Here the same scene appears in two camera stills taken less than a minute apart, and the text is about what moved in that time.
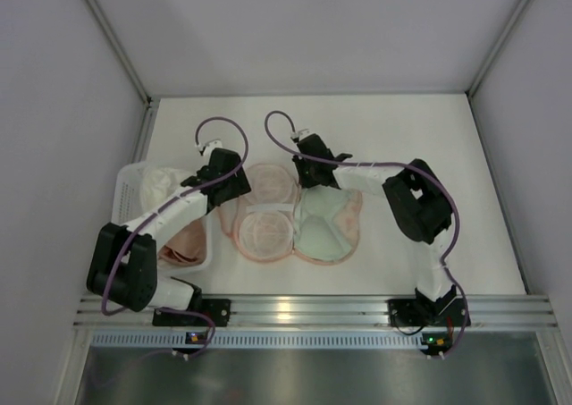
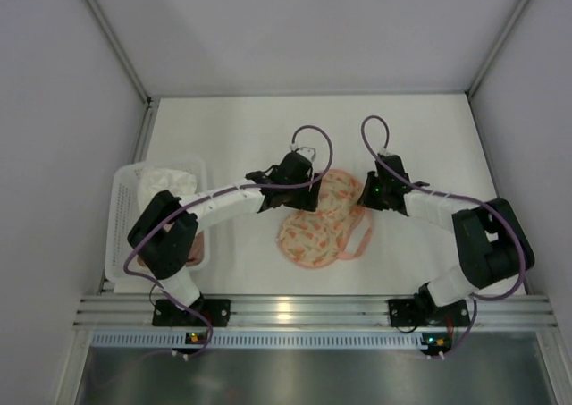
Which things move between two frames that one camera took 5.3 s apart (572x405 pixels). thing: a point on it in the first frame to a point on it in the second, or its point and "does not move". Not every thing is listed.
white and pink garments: x=188 y=248 does not move
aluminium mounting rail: x=487 y=313 does not move
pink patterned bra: x=261 y=224 to x=316 y=239
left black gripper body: x=235 y=186 to x=306 y=198
